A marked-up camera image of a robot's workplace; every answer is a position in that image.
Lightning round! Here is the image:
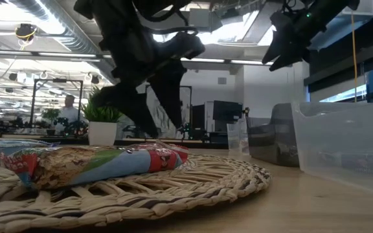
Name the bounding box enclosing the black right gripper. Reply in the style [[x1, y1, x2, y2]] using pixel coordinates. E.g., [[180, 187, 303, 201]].
[[262, 10, 319, 72]]

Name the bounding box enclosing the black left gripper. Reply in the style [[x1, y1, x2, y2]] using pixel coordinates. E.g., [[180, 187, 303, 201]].
[[91, 28, 188, 139]]

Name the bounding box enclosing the black computer monitor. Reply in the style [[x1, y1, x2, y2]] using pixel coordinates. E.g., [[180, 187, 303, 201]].
[[191, 103, 206, 130], [212, 100, 244, 123]]

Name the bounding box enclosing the green plant in white pot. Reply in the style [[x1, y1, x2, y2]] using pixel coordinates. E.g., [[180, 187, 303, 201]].
[[82, 85, 124, 146]]

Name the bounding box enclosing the white background panel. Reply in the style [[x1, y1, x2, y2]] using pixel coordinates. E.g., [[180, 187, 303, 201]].
[[205, 100, 215, 133]]

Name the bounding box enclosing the standing person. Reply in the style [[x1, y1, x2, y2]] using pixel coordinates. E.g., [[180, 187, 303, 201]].
[[58, 94, 81, 130]]

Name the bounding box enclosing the long linear ceiling light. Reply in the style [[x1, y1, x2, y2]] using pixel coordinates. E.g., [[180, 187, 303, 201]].
[[0, 48, 273, 66]]

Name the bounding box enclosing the clear plastic bin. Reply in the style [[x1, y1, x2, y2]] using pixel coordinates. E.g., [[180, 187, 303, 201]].
[[227, 118, 252, 157], [290, 100, 373, 199]]

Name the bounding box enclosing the round woven wicker placemat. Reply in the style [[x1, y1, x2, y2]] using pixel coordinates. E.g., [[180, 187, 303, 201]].
[[0, 152, 273, 233]]

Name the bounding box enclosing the small background potted plant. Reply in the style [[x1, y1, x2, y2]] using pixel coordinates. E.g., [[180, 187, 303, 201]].
[[40, 108, 62, 136]]

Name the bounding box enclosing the long background desk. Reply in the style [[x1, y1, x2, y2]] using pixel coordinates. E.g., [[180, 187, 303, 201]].
[[0, 132, 229, 150]]

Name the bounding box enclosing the black background station frame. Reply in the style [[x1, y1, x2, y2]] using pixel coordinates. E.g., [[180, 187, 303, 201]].
[[179, 84, 193, 140], [30, 78, 84, 135]]

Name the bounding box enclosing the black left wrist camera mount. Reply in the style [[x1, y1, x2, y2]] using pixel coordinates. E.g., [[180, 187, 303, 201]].
[[165, 31, 206, 61]]

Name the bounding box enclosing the hanging yellow cord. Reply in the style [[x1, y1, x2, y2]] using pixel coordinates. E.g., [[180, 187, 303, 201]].
[[350, 9, 358, 104]]

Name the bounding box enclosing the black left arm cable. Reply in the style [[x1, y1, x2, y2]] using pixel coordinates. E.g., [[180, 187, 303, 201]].
[[134, 0, 201, 36]]

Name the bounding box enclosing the silver ceiling air duct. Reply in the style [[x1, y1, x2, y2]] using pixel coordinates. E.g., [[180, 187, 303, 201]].
[[8, 0, 119, 87]]

